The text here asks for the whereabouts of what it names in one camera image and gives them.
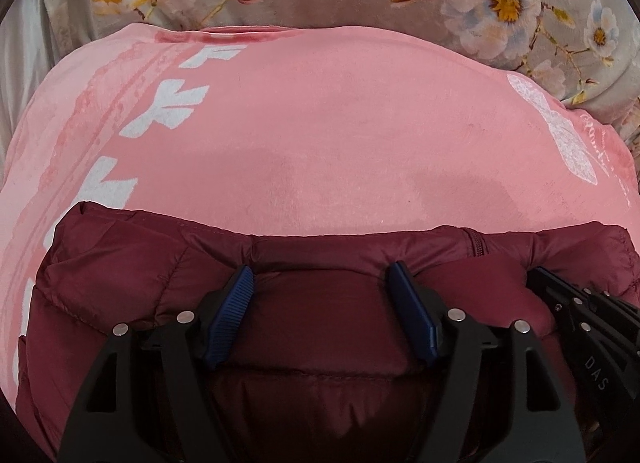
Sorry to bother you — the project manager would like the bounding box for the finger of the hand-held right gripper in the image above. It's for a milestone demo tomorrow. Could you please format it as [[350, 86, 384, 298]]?
[[526, 267, 637, 425], [581, 284, 640, 375]]

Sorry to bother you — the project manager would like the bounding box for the pink printed blanket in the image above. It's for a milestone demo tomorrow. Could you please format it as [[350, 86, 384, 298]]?
[[0, 20, 638, 394]]

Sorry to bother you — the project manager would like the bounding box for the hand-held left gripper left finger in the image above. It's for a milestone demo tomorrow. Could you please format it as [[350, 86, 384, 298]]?
[[59, 264, 256, 463]]

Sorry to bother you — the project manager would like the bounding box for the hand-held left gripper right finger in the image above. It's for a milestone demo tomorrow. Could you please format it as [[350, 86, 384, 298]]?
[[388, 260, 587, 463]]

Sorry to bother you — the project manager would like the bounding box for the maroon puffer jacket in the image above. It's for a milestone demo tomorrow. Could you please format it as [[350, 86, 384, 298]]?
[[15, 200, 640, 463]]

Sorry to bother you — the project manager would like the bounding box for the white satin curtain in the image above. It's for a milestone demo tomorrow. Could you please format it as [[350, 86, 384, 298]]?
[[0, 0, 66, 144]]

